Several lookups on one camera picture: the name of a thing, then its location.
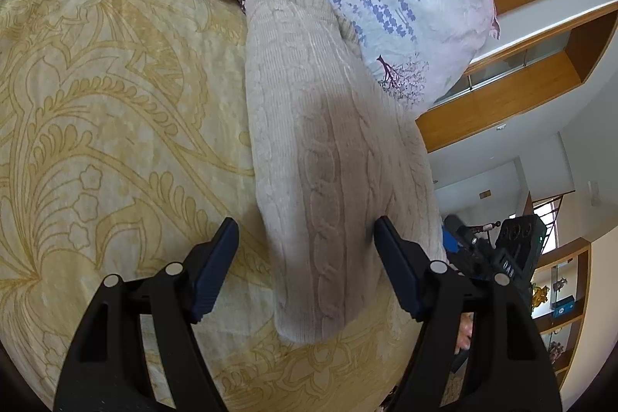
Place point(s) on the blue box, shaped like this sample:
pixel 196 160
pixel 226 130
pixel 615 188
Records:
pixel 564 308

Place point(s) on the yellow patterned bedspread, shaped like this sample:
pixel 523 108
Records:
pixel 96 103

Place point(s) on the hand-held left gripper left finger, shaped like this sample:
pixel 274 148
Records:
pixel 212 273

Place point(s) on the person's right hand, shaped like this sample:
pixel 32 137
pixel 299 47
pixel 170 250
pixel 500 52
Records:
pixel 466 335

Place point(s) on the white pillow with blue print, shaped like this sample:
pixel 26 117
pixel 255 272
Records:
pixel 410 6

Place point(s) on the gold ornament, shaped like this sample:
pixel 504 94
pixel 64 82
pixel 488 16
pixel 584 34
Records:
pixel 539 295

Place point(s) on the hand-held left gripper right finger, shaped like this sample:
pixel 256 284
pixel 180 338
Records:
pixel 400 268

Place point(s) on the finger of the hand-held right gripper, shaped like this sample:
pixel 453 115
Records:
pixel 450 245
pixel 461 228

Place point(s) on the wooden shelf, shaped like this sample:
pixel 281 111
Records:
pixel 582 291

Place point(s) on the wooden headboard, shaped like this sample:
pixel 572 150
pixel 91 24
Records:
pixel 507 98

